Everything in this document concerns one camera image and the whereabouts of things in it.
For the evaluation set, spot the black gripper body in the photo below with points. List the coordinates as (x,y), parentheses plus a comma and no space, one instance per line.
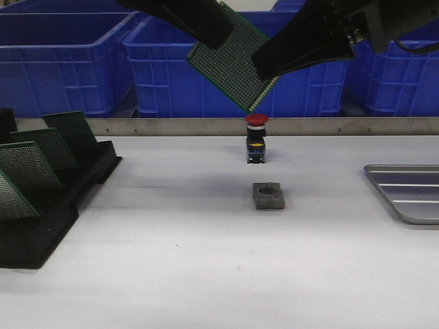
(381,22)

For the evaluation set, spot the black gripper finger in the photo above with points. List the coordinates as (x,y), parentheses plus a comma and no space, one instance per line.
(204,20)
(316,34)

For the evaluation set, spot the green circuit board rearmost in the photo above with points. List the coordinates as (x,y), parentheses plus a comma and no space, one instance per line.
(231,86)

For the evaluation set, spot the green circuit board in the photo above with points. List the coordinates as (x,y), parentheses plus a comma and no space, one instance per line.
(14,204)
(27,167)
(52,145)
(74,129)

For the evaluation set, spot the silver metal tray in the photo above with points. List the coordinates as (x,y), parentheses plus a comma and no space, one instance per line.
(411,190)

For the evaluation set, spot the green circuit board front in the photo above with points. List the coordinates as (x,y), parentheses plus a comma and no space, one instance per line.
(14,204)

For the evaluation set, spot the black slotted board rack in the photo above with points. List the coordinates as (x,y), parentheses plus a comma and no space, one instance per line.
(28,243)

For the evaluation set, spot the blue bin back right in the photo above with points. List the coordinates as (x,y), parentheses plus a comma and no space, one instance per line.
(288,5)

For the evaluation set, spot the blue plastic bin right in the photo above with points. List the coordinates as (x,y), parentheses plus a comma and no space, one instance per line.
(394,83)

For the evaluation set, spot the red emergency stop button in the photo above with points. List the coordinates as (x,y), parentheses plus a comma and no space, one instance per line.
(255,144)

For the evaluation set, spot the blue plastic bin left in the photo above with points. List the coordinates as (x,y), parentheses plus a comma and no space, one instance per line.
(62,62)

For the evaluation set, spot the grey metal clamp block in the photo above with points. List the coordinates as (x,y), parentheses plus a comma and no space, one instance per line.
(268,196)

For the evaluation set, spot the blue bin back left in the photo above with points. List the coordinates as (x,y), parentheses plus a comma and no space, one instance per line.
(41,6)

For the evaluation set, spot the metal table edge rail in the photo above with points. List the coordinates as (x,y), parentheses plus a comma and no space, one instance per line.
(322,126)

